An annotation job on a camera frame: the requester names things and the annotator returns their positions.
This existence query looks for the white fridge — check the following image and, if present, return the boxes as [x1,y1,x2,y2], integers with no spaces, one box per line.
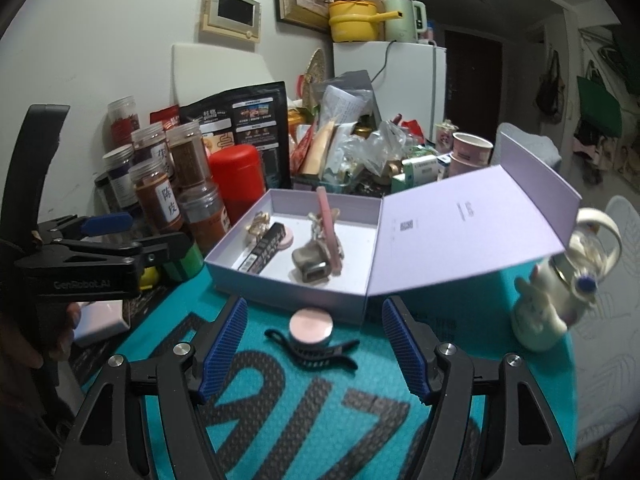
[332,41,447,146]

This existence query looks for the clear plastic tray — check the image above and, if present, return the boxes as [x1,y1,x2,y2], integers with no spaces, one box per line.
[292,172,351,194]

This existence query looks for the small floral cup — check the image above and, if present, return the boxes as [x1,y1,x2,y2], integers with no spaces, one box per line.
[435,120,460,153]

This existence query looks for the clear jar brown powder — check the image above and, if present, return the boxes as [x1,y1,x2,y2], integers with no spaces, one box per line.
[166,121,210,188]

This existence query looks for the grey plastic bag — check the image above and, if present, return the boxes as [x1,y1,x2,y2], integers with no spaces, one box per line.
[320,70,376,111]

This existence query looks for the black hair claw clip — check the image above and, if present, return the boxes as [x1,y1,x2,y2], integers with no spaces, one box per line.
[265,328,360,373]

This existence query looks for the pink round tin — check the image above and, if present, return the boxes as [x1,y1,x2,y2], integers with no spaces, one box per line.
[290,308,335,347]

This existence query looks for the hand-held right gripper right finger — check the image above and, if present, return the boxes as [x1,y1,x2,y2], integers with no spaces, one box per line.
[382,296,581,480]

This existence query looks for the white pink small box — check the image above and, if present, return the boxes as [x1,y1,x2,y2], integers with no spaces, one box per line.
[75,301,131,347]

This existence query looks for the green tote bag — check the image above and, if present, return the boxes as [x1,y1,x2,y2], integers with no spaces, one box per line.
[576,76,622,138]

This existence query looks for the red snack pouch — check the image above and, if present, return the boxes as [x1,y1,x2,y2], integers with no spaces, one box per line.
[150,105,181,130]

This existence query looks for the dark grey hair clip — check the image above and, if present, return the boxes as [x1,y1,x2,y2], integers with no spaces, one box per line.
[291,242,334,286]

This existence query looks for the person's left hand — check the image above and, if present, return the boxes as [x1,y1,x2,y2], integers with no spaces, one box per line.
[0,302,82,376]

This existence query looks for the white ceramic bunny teapot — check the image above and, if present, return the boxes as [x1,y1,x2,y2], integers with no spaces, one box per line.
[511,207,623,352]

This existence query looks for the white board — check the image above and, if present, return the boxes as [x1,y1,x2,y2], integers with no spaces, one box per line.
[171,42,271,111]

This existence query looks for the black rectangular tube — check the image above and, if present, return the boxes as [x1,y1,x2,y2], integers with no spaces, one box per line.
[240,222,286,274]

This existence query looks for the pink nail file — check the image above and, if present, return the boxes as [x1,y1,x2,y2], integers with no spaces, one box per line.
[316,186,344,277]

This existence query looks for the woven round fan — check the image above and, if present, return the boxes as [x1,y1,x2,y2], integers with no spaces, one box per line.
[297,48,326,101]

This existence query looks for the clear bottle red spice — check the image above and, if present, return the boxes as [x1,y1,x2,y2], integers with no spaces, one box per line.
[178,182,232,256]

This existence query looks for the black printed pouch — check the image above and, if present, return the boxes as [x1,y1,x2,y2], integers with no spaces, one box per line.
[179,81,292,191]

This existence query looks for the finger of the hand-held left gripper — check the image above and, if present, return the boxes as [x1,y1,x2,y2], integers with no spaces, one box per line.
[50,232,193,267]
[32,212,133,243]

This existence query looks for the red white plastic bag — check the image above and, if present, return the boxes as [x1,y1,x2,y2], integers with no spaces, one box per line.
[395,115,426,142]

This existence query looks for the clear jar red contents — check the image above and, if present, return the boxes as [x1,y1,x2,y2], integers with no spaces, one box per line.
[107,96,142,148]

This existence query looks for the white green medicine box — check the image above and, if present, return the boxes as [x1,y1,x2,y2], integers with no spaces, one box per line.
[390,155,446,194]

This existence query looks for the clear jar dark contents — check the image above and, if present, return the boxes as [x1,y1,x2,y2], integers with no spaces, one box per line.
[131,122,173,176]

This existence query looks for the dark wooden door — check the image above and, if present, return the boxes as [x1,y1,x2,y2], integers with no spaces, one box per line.
[444,29,502,141]

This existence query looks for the green jar black lid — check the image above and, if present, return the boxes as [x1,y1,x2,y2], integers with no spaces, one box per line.
[160,240,206,283]

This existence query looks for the red canister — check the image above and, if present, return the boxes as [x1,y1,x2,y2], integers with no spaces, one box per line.
[207,144,266,233]

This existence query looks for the pale green kettle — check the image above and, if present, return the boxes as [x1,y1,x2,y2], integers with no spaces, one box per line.
[382,0,427,44]

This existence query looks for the lavender cardboard box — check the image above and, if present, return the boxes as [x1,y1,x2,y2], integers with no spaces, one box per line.
[205,132,583,326]

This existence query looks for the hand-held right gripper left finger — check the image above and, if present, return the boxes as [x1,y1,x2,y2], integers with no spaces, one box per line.
[55,296,248,480]

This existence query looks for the wall intercom panel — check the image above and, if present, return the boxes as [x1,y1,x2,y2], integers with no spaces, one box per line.
[200,0,262,46]

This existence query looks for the silver lid dark jar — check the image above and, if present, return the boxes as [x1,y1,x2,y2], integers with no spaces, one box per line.
[102,144,141,211]

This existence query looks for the labelled jar orange powder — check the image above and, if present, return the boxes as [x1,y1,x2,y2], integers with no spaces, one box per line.
[129,157,185,233]

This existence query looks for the printed white paper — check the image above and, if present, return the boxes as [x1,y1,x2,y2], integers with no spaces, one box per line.
[322,85,368,123]

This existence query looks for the black power cable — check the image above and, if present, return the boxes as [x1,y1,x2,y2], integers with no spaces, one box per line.
[372,41,397,82]

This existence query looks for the beige hair claw clip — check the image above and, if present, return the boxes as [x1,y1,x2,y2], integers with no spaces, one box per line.
[306,209,347,262]

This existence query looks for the beige paper packet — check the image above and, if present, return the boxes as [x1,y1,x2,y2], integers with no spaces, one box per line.
[302,117,341,176]

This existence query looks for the gold cream hair clip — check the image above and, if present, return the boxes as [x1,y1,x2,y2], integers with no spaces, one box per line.
[245,212,272,239]

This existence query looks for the teal printed mat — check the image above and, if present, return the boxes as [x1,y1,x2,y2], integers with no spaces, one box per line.
[82,260,578,480]

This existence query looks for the red plastic wrapper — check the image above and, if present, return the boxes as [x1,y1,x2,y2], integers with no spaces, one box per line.
[292,125,317,172]

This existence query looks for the black hanging bag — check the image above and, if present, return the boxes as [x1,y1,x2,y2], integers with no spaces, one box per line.
[536,50,565,123]

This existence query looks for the yellow pot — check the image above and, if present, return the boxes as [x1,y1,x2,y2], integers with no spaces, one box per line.
[328,0,405,43]

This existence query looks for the crumpled clear plastic bags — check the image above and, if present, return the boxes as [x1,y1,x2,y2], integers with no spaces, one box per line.
[340,120,408,183]

